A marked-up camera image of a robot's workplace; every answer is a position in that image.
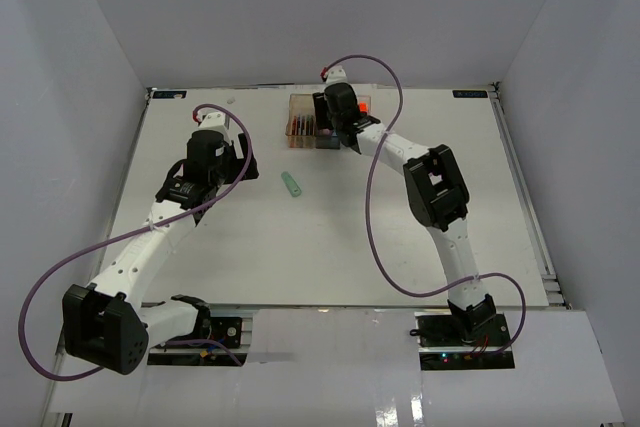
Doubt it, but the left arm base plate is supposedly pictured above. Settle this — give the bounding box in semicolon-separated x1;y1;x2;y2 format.
147;316;249;367

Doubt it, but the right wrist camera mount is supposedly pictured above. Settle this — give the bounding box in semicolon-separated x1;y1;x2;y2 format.
321;65;348;85

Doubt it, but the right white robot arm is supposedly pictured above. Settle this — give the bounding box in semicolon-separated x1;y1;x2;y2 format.
312;82;496;346

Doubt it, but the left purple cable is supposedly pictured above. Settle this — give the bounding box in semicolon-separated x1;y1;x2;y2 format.
17;104;254;381

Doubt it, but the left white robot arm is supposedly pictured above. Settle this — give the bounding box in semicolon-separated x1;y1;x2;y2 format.
62;127;258;375

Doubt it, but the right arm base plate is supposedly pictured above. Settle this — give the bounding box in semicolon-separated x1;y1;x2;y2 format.
409;314;515;372

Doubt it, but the right blue table label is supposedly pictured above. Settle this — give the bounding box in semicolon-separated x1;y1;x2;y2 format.
452;89;488;99

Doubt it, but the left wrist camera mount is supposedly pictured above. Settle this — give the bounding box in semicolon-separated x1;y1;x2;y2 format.
194;111;230;134

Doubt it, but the green correction tape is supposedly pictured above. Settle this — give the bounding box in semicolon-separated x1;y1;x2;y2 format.
281;171;302;198

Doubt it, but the amber transparent container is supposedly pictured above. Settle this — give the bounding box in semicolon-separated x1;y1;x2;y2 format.
285;94;316;149

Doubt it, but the left blue table label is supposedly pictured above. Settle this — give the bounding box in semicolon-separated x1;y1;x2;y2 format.
152;90;187;99

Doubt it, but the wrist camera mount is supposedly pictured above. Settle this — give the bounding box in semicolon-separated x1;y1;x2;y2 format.
321;65;348;85
194;111;230;134

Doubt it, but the blue gel pen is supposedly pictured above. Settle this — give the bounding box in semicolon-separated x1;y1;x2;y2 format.
297;115;304;136

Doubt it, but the blue table label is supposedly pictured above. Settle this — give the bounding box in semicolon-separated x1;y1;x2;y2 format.
152;90;187;99
452;89;488;99

